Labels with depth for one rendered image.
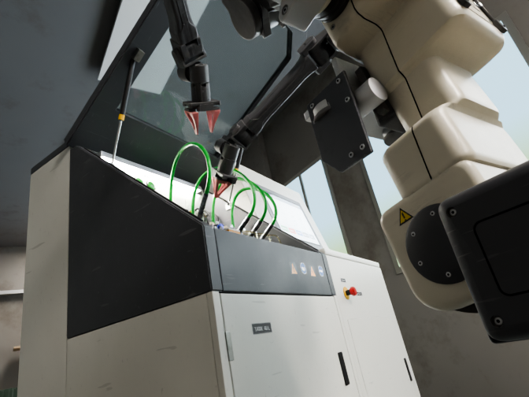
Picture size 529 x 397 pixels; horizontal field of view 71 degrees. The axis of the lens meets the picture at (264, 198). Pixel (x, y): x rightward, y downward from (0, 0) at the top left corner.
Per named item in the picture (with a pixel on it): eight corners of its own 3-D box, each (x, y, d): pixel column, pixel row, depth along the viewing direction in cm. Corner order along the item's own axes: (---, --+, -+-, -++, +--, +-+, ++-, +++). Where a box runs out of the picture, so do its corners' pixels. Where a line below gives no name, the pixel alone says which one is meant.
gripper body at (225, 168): (223, 174, 142) (229, 155, 140) (236, 183, 134) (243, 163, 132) (209, 171, 137) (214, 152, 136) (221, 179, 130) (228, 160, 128)
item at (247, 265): (223, 291, 86) (214, 227, 92) (209, 295, 88) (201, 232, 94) (332, 294, 136) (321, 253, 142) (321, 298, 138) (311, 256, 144)
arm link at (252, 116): (316, 36, 120) (334, 60, 126) (308, 34, 124) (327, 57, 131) (228, 135, 129) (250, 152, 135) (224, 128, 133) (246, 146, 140)
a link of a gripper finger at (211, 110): (193, 132, 119) (190, 102, 115) (212, 129, 122) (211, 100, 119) (201, 136, 114) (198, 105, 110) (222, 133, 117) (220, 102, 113)
